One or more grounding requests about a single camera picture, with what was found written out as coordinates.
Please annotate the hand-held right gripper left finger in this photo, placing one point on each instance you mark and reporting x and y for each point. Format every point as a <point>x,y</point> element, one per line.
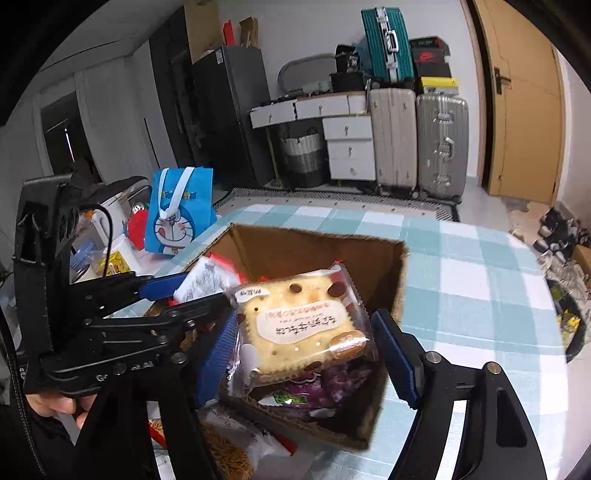
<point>217,350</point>

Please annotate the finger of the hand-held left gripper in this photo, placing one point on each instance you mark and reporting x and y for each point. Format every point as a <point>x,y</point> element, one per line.
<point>198,310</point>
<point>161,286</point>

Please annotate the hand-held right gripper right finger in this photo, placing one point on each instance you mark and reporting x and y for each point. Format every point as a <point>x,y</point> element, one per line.
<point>392,355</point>

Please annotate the white red snack packet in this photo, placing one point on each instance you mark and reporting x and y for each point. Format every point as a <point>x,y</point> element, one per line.
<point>203,279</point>

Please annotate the purple snack packet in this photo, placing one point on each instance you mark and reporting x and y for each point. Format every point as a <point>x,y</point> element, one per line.
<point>341,383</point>

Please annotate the beige cracker packet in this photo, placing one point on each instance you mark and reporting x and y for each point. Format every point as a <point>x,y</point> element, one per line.
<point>295,323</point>

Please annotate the brown cardboard box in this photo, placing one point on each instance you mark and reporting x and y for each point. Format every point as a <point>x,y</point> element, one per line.
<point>295,244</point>

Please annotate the person's left hand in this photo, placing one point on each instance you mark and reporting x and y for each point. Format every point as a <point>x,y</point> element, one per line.
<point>46,406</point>

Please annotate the clear plastic container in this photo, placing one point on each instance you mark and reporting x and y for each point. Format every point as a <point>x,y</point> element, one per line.
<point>83,263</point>

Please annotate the yellow tissue pack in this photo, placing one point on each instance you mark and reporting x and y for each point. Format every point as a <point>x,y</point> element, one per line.
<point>117,263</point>

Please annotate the red plastic object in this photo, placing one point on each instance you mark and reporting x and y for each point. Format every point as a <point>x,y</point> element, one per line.
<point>137,230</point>

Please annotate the white kettle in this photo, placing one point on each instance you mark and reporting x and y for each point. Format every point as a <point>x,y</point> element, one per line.
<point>100,230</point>

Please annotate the blue cartoon bag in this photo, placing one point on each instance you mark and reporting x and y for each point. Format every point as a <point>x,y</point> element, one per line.
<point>180,217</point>

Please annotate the clear noodle snack packet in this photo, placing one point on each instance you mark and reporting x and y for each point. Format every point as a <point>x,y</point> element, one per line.
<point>235,447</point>

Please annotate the white curtain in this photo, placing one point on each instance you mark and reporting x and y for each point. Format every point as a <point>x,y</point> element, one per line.
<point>115,124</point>
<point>18,138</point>

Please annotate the dark window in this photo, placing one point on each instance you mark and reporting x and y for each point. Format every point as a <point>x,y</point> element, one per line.
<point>62,129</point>

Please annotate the yellow packet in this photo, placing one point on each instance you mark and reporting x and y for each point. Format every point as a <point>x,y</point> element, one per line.
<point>570,323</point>

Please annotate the black bin bag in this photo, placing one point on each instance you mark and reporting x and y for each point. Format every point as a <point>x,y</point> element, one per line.
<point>577,346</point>

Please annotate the woven basket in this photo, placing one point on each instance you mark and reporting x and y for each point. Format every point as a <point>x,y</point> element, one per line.
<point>302,157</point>

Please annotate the grey refrigerator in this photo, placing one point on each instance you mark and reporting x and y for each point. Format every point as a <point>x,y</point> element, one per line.
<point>235,115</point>

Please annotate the dark wardrobe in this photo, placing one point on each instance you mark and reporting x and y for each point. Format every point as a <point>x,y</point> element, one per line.
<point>171,92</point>

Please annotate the white drawer cabinet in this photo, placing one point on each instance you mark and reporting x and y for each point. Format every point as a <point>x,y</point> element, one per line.
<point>351,152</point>

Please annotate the pile of shoes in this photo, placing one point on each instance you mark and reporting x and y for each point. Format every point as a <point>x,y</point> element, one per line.
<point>561,230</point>

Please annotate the small cardboard box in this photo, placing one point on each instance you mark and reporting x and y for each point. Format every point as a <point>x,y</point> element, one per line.
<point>582,261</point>

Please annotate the beige suitcase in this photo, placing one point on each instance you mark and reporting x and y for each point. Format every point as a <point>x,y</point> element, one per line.
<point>392,138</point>

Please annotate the silver suitcase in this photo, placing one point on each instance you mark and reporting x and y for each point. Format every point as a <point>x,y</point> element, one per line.
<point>441,143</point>

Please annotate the white desk with drawers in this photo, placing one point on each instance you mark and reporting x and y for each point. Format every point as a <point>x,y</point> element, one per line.
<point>318,107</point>

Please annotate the grey oval mirror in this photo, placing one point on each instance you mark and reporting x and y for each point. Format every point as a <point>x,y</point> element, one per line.
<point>304,69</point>

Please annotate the brown paper bag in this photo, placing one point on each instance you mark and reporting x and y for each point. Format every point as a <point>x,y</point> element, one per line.
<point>248,33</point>

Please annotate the black round box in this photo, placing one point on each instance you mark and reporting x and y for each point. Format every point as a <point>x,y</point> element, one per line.
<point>348,82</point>

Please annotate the yellow black shoe box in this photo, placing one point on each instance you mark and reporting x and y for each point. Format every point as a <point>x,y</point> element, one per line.
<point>438,85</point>

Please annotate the wooden door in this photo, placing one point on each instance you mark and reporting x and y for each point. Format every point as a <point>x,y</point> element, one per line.
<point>526,115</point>

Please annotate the plain black shoe box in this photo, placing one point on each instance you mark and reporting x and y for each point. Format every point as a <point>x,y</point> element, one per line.
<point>434,70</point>

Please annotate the black canister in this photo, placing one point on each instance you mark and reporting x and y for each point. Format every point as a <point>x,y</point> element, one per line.
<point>347,59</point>

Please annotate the red logo shoe box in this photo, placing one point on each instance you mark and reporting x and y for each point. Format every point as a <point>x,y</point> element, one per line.
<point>431,57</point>

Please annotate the teal suitcase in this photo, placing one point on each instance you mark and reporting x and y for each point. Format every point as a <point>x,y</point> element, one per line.
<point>383,46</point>

